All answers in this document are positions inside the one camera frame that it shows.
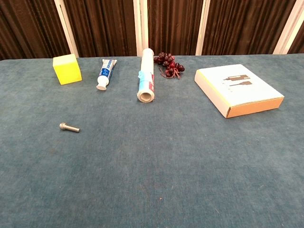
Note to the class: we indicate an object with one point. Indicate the flat white cardboard box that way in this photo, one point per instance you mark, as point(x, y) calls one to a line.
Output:
point(237, 90)

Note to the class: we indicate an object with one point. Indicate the white partition frame post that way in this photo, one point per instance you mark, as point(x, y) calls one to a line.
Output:
point(291, 28)
point(136, 28)
point(66, 31)
point(202, 28)

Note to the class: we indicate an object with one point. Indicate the dark red grape bunch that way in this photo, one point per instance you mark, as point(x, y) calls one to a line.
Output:
point(169, 64)

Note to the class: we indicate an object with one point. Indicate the white plastic wrap roll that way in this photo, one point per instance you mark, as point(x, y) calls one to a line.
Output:
point(146, 71)

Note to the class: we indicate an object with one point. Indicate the dark brown curtain panel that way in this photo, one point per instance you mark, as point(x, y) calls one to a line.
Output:
point(28, 26)
point(298, 46)
point(174, 26)
point(102, 26)
point(244, 26)

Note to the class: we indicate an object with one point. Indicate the white blue toothpaste tube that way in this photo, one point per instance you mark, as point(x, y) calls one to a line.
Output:
point(106, 73)

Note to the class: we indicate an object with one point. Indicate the yellow foam cube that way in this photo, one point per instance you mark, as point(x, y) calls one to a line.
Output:
point(67, 71)

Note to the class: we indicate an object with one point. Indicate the blue table mat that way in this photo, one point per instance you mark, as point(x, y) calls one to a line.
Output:
point(152, 166)

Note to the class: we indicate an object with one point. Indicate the small metal bolt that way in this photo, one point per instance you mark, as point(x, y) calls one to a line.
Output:
point(70, 128)

